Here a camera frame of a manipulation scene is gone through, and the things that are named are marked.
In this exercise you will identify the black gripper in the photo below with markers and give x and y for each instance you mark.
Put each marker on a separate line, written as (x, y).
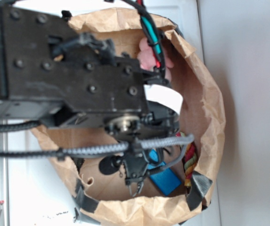
(136, 159)

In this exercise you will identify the blue wooden block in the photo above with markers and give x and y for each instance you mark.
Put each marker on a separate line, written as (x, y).
(166, 181)

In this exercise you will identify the multicolour twisted rope toy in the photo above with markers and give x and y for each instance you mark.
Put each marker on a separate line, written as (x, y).
(189, 161)

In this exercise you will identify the brown paper bag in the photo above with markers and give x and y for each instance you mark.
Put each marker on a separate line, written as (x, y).
(105, 198)

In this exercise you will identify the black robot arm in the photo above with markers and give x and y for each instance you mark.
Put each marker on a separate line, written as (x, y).
(52, 76)

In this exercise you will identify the pink plush bunny toy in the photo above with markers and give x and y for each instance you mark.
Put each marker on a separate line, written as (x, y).
(148, 61)

